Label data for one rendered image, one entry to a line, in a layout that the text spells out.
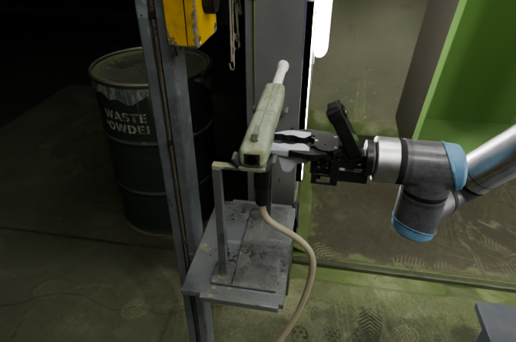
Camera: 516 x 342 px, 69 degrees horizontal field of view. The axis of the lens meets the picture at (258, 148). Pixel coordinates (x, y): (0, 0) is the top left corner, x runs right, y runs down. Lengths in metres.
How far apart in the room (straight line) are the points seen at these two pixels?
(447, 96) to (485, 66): 0.22
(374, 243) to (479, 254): 0.51
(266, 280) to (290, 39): 0.68
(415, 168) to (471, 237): 1.59
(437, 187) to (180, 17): 0.55
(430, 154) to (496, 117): 1.64
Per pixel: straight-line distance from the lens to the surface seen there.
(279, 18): 1.15
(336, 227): 2.12
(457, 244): 2.24
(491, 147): 0.85
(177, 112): 0.74
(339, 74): 2.80
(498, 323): 1.15
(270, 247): 0.93
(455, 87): 2.19
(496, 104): 2.33
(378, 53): 2.87
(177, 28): 0.65
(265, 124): 0.71
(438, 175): 0.76
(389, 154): 0.73
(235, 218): 1.02
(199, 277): 0.89
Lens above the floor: 1.48
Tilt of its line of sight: 32 degrees down
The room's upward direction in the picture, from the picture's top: straight up
